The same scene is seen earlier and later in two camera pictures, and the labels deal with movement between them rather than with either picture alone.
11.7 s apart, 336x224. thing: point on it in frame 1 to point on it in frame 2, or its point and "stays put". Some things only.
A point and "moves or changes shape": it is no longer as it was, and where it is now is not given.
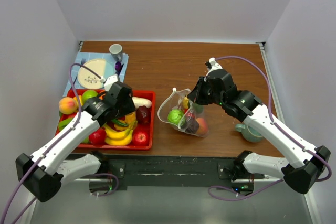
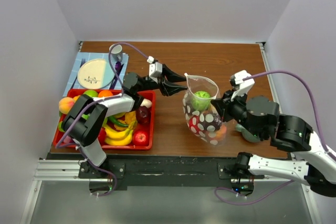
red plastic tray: x=133 y=130 stays put
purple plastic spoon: x=118 y=67 stays put
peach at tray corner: x=67 y=105 stays put
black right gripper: x=196 y=95 to x=220 y=105
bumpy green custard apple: x=177 y=117 moves or changes shape
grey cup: x=116 y=51 stays put
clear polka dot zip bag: x=179 y=111 to x=202 y=117
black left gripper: x=129 y=107 to x=166 y=89
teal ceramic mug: x=250 y=134 stays put
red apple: x=140 y=138 stays put
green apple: x=88 y=94 stays put
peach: x=203 y=127 to x=221 y=134
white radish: x=140 y=102 stays put
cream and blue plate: x=88 y=80 stays put
